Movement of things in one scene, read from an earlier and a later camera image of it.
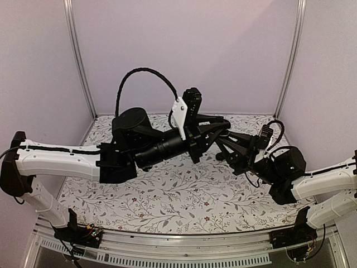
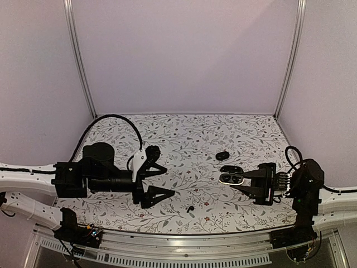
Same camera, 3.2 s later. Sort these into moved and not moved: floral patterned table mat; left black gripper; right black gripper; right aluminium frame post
Moved: left black gripper; right black gripper
Not moved: right aluminium frame post; floral patterned table mat
